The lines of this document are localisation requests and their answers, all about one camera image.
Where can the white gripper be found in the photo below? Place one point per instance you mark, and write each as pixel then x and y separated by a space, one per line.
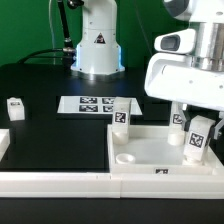
pixel 171 76

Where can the white front fence bar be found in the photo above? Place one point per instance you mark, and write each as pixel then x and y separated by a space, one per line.
pixel 93 185

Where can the white square table top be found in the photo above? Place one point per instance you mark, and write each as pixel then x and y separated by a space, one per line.
pixel 148 152

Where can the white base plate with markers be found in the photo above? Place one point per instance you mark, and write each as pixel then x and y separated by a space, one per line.
pixel 95 105

